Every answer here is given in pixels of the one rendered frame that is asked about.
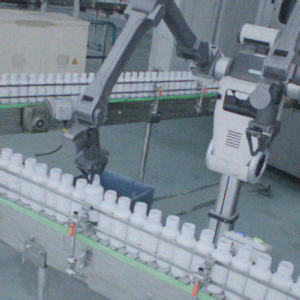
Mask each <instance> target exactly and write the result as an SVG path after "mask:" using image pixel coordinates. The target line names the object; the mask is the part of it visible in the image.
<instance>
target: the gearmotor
mask: <svg viewBox="0 0 300 300"><path fill-rule="evenodd" d="M76 101H77V99H75V98H52V99H45V100H44V101H42V103H41V104H40V105H27V106H24V107H23V128H22V129H23V132H24V133H25V134H27V133H28V131H29V132H30V134H40V133H48V125H49V121H56V120H64V123H65V127H64V133H66V124H67V120H75V115H74V114H73V106H74V104H75V102H76ZM61 147H62V146H60V147H59V148H58V149H57V150H56V151H54V152H50V153H48V154H43V155H50V154H52V153H55V152H57V151H58V150H60V148H61ZM43 155H35V156H43Z"/></svg>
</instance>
